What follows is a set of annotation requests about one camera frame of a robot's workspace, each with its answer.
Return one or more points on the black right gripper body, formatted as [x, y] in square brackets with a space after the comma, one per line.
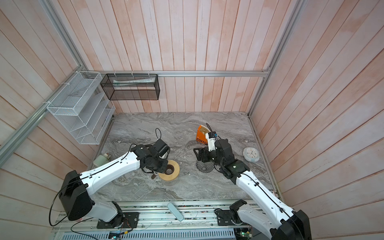
[211, 156]

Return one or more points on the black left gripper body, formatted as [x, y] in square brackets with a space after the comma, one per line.
[158, 165]

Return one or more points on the round wooden dripper holder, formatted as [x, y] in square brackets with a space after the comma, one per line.
[172, 171]

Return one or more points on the clear glass carafe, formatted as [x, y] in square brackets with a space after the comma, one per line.
[155, 175]

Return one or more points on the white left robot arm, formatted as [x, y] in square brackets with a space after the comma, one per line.
[76, 194]

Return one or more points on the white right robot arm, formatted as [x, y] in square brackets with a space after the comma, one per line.
[277, 221]

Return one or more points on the white round kitchen timer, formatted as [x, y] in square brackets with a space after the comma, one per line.
[251, 154]

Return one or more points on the grey oblong remote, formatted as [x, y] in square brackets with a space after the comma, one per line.
[178, 215]

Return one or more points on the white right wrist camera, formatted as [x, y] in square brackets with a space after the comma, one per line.
[211, 139]

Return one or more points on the black wire mesh basket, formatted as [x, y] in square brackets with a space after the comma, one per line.
[126, 87]

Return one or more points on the white wire mesh shelf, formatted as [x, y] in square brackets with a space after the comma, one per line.
[83, 112]

